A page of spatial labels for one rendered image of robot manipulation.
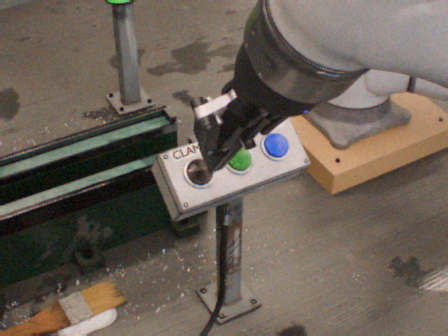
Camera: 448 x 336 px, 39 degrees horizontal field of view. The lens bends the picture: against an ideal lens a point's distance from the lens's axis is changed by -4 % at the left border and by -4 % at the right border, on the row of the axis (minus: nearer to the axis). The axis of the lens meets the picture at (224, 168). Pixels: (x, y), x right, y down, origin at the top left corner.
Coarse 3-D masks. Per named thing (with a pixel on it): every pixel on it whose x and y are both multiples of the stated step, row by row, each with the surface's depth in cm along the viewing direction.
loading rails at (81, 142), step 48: (48, 144) 100; (96, 144) 102; (144, 144) 106; (0, 192) 97; (48, 192) 93; (96, 192) 93; (144, 192) 98; (0, 240) 89; (48, 240) 93; (96, 240) 98; (0, 288) 91
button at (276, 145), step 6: (270, 138) 76; (276, 138) 76; (282, 138) 77; (264, 144) 76; (270, 144) 76; (276, 144) 76; (282, 144) 76; (288, 144) 77; (270, 150) 76; (276, 150) 76; (282, 150) 76; (276, 156) 76; (282, 156) 76
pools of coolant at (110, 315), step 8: (104, 312) 90; (112, 312) 90; (88, 320) 89; (96, 320) 89; (104, 320) 89; (112, 320) 89; (64, 328) 88; (72, 328) 88; (80, 328) 88; (88, 328) 88; (96, 328) 88
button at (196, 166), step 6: (192, 162) 72; (198, 162) 73; (204, 162) 73; (192, 168) 72; (198, 168) 72; (204, 168) 73; (192, 174) 72; (198, 174) 72; (204, 174) 72; (210, 174) 73; (192, 180) 72; (198, 180) 72; (204, 180) 72
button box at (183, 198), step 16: (288, 128) 78; (192, 144) 74; (256, 144) 76; (160, 160) 73; (176, 160) 73; (256, 160) 76; (272, 160) 76; (288, 160) 77; (304, 160) 77; (160, 176) 74; (176, 176) 72; (224, 176) 74; (240, 176) 74; (256, 176) 75; (272, 176) 76; (288, 176) 79; (176, 192) 72; (192, 192) 72; (208, 192) 73; (224, 192) 73; (240, 192) 75; (176, 208) 73; (192, 208) 72; (208, 208) 76
